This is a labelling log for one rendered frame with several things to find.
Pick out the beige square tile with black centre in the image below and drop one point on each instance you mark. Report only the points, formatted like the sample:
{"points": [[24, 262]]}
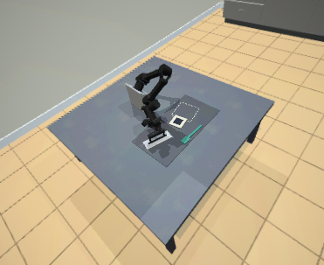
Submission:
{"points": [[178, 121]]}

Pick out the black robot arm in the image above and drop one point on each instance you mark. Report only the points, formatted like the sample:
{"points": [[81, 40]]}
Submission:
{"points": [[149, 99]]}

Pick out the teal flat trowel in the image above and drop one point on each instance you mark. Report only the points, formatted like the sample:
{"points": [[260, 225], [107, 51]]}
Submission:
{"points": [[187, 138]]}

